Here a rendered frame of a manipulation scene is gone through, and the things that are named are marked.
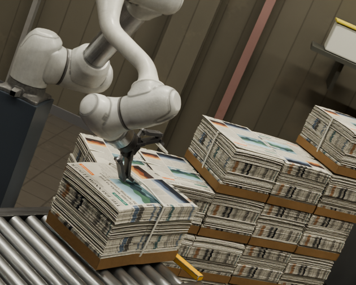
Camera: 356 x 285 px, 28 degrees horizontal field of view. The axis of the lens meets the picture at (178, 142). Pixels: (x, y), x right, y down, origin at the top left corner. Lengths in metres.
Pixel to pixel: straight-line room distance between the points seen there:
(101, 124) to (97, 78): 0.82
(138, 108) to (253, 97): 3.78
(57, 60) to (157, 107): 0.93
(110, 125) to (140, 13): 0.57
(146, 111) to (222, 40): 3.75
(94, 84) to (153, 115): 0.91
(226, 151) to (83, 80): 0.77
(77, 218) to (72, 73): 0.77
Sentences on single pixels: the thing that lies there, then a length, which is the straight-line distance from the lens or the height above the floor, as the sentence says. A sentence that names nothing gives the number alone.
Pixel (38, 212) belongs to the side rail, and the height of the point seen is 0.80.
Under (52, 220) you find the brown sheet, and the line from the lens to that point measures 2.38.
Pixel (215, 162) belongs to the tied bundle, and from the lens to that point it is 3.29.
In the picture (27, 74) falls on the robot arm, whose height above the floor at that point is 1.10.
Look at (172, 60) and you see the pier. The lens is 5.65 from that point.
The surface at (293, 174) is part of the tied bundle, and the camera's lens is 3.40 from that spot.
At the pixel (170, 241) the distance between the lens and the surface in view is 2.43.
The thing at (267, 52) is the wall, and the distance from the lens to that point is 5.70.
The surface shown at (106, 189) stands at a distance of 2.23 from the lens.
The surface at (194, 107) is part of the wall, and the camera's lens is 5.83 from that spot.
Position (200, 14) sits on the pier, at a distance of 5.59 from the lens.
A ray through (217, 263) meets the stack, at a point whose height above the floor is 0.47.
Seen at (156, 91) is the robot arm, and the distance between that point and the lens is 2.02.
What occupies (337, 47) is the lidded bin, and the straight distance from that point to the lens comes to 5.16.
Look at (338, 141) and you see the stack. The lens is 3.56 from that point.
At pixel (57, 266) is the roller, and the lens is 2.22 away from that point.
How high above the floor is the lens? 1.85
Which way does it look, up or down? 16 degrees down
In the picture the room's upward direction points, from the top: 23 degrees clockwise
